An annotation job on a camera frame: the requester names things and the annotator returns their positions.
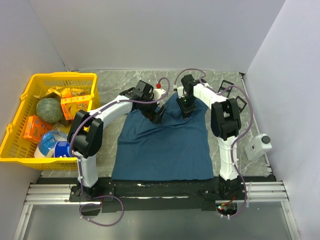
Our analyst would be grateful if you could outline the blue t-shirt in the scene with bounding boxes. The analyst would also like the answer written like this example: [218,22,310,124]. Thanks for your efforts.
[111,93,214,181]

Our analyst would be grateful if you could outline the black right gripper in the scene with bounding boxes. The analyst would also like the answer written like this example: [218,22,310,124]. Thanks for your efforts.
[176,94,198,119]

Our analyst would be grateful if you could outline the aluminium frame rail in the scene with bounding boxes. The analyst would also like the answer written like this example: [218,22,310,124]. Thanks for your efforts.
[14,177,301,240]

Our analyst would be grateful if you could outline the green melon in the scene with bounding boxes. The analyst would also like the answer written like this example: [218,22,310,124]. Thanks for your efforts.
[36,97,64,124]

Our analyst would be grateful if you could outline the orange cracker box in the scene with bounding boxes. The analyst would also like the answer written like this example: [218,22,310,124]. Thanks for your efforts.
[60,95,91,121]

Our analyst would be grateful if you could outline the yellow snack bag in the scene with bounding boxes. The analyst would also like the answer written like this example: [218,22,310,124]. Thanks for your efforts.
[34,86,89,100]

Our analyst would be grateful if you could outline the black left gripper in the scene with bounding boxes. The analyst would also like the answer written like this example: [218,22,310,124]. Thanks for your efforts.
[139,93,167,125]

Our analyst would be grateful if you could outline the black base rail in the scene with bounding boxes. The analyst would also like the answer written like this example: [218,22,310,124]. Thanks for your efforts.
[69,177,246,213]

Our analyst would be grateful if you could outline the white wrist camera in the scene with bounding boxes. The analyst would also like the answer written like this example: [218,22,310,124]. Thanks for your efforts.
[152,88,166,102]
[173,85,185,98]

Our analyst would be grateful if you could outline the yellow plastic basket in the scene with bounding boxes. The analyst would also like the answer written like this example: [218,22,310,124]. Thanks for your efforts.
[0,72,100,171]

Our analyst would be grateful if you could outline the black frame near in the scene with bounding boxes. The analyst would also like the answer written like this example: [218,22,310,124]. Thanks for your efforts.
[235,95,248,113]

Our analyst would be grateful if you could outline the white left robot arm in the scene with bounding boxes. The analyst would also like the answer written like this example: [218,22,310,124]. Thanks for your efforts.
[67,80,169,201]

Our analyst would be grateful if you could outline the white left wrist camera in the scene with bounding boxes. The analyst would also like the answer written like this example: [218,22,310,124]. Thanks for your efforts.
[152,88,166,102]

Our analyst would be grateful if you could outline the orange snack box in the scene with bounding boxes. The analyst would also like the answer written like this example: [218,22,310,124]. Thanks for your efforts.
[23,115,53,143]

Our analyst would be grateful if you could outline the white blue bottle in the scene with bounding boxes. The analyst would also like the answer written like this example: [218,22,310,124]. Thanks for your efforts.
[34,130,68,158]

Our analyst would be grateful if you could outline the white webcam device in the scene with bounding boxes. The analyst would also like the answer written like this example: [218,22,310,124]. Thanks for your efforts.
[244,133,272,161]

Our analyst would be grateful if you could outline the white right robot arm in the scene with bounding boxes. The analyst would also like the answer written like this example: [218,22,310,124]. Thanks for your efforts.
[176,74,241,200]

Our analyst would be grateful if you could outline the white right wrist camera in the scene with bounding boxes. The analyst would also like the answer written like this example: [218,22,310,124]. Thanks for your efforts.
[173,85,185,98]

